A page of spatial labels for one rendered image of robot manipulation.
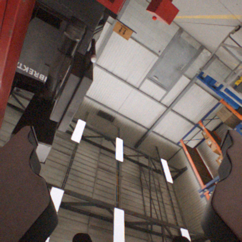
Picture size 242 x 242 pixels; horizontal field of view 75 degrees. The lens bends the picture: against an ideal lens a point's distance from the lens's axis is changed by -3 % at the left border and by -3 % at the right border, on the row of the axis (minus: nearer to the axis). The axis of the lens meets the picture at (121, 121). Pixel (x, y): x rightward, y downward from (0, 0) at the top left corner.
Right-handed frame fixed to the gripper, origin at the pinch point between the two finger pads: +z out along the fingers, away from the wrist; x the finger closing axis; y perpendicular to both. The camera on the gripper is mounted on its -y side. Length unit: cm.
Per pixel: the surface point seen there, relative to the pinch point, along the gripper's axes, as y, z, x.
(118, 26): -4, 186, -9
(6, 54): 2, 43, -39
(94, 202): 405, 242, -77
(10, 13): -9, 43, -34
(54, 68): 21, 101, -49
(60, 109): 33, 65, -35
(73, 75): 15, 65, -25
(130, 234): 560, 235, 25
